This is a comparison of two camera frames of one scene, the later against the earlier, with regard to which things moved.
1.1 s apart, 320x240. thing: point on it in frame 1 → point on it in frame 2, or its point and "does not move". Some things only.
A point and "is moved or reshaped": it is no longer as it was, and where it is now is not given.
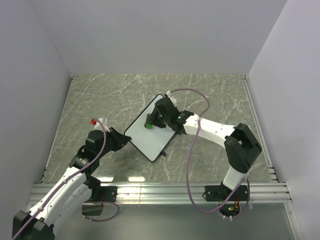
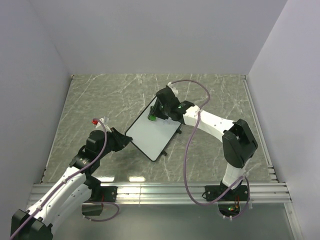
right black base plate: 220,193 does not move
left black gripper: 120,140 does not move
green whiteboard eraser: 148,124 is moved or reshaped
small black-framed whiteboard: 150,142 does not move
